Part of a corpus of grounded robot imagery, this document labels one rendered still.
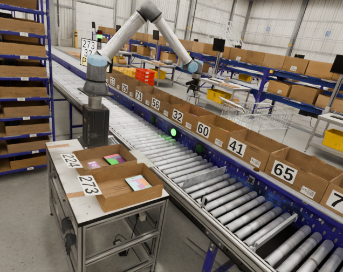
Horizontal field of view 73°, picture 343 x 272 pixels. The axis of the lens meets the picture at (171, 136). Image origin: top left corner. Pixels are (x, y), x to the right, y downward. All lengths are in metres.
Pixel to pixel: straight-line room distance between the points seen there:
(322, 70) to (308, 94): 0.62
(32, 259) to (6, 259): 0.18
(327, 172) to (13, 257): 2.41
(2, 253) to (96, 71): 1.57
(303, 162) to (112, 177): 1.43
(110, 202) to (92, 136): 0.81
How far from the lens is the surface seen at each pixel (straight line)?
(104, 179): 1.63
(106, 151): 1.91
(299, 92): 6.33
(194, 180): 1.73
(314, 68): 6.51
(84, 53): 2.97
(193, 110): 2.67
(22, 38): 3.69
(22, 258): 2.29
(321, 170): 2.02
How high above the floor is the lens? 1.69
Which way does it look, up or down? 23 degrees down
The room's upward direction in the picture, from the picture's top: 9 degrees clockwise
